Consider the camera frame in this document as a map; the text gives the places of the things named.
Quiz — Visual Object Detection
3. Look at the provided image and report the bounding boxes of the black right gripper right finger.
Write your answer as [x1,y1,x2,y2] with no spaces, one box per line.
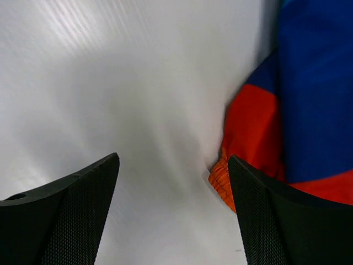
[228,155,352,264]

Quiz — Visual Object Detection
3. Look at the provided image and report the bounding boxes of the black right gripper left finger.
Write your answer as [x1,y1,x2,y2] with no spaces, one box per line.
[1,153,120,264]

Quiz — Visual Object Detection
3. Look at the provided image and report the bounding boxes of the rainbow striped shorts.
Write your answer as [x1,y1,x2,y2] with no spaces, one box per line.
[208,1,352,210]

